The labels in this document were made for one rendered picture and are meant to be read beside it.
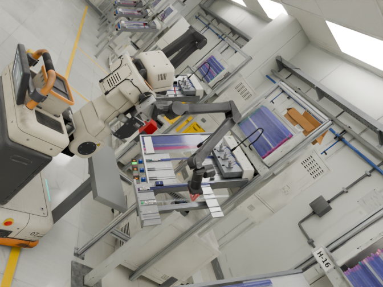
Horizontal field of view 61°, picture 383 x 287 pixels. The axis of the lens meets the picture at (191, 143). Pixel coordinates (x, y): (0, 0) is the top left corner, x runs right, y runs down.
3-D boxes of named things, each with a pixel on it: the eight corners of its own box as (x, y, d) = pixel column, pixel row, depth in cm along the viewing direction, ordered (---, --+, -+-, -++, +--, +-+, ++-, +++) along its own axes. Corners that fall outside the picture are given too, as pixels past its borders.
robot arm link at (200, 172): (191, 168, 172) (196, 174, 168) (202, 165, 176) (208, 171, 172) (189, 177, 176) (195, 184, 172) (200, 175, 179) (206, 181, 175)
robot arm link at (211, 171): (187, 160, 177) (194, 158, 170) (204, 156, 183) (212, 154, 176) (192, 181, 176) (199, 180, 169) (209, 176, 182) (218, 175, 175)
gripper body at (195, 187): (198, 182, 184) (200, 172, 180) (203, 195, 176) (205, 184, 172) (187, 183, 182) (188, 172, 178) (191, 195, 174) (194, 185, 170)
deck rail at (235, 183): (147, 194, 217) (148, 187, 214) (147, 192, 219) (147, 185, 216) (247, 186, 234) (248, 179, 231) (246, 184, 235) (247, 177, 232)
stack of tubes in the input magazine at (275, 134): (261, 158, 228) (292, 134, 222) (237, 124, 270) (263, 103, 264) (271, 168, 234) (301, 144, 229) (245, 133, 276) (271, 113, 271)
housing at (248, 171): (240, 186, 235) (244, 170, 228) (220, 150, 276) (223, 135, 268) (251, 185, 237) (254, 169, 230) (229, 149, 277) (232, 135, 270)
